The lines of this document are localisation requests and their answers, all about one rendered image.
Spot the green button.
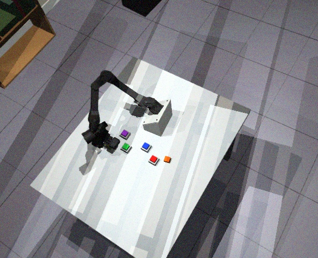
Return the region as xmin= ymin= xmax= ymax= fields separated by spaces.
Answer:
xmin=121 ymin=143 xmax=132 ymax=153

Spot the purple button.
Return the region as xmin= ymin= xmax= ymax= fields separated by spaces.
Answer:
xmin=120 ymin=130 xmax=131 ymax=140

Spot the orange block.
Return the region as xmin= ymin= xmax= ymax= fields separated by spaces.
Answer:
xmin=164 ymin=156 xmax=171 ymax=163

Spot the red button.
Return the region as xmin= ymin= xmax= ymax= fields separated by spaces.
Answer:
xmin=148 ymin=155 xmax=160 ymax=166

